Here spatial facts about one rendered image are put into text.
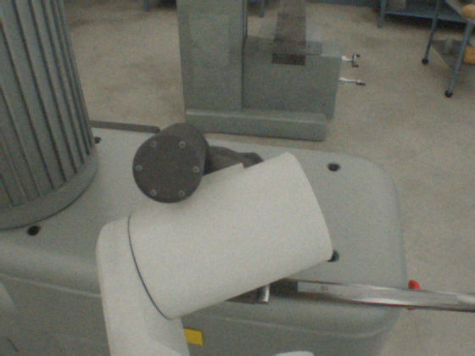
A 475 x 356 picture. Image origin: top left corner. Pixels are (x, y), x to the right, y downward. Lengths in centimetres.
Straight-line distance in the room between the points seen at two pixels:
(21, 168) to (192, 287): 30
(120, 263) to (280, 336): 26
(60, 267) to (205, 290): 27
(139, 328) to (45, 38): 32
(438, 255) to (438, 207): 49
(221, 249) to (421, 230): 310
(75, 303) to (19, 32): 28
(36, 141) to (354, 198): 35
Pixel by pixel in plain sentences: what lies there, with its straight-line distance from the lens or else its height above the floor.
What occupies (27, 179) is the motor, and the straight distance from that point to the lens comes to 50.
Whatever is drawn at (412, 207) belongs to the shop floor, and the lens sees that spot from 346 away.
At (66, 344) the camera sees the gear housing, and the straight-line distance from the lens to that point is 65.
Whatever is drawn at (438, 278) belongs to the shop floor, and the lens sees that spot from 306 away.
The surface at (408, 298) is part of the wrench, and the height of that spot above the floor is 190.
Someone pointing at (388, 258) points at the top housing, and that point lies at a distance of 48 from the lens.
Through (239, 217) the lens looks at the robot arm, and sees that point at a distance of 22.
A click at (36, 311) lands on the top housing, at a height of 179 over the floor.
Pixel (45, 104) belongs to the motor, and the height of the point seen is 202.
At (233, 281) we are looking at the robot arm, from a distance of 23.
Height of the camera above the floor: 224
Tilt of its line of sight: 40 degrees down
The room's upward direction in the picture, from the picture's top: straight up
